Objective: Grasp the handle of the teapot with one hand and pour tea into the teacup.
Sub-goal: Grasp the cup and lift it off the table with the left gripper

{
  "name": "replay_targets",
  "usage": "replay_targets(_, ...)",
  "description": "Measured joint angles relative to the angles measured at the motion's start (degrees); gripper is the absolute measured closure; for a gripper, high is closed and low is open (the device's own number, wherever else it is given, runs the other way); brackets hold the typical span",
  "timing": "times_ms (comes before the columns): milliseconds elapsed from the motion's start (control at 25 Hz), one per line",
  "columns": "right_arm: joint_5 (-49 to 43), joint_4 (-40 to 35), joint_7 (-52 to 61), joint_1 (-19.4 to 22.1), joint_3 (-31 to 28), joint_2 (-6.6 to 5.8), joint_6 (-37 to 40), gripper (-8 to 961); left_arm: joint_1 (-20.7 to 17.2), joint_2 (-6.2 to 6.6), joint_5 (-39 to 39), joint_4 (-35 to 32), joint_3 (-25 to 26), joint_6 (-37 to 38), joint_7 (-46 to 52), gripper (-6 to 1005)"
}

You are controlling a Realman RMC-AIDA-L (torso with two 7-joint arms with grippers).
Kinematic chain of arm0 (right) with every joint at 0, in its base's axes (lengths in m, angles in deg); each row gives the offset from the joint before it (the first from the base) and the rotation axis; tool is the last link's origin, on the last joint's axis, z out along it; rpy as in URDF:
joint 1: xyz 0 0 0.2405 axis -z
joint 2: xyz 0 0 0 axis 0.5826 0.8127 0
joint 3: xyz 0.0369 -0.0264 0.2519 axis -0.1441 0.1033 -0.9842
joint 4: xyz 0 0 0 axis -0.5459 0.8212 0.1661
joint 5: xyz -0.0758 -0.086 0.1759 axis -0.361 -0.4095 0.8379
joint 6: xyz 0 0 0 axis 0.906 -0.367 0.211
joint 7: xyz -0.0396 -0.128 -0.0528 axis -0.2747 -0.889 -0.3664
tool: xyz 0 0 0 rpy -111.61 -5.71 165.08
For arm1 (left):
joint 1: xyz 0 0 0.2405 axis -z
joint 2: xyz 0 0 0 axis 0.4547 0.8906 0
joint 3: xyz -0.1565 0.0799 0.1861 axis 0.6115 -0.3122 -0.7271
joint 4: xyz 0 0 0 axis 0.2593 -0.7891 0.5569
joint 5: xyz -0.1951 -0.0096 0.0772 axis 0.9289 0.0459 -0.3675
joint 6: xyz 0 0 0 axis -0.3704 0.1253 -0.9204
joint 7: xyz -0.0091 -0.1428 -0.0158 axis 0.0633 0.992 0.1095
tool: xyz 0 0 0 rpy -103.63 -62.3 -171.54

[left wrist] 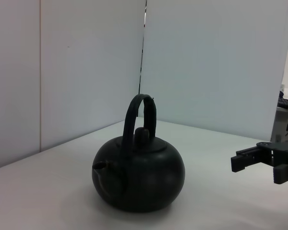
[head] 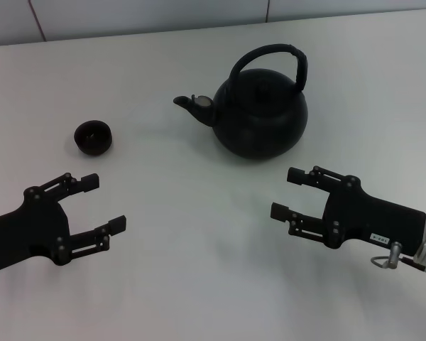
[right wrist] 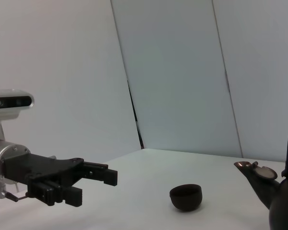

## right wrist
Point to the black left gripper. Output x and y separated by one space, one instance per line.
38 167

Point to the dark small teacup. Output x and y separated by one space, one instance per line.
186 197

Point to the black round teapot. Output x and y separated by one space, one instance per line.
283 203

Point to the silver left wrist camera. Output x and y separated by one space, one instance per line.
12 103

